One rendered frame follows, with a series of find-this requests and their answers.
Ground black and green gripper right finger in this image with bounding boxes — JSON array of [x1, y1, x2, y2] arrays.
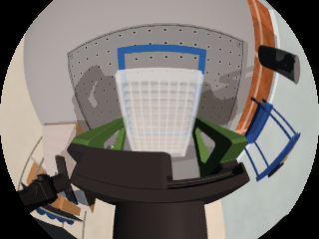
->
[[192, 117, 248, 177]]

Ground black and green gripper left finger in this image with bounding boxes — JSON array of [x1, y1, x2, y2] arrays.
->
[[72, 117, 127, 150]]

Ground blue tape rectangle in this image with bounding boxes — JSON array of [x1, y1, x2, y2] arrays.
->
[[118, 45, 206, 74]]

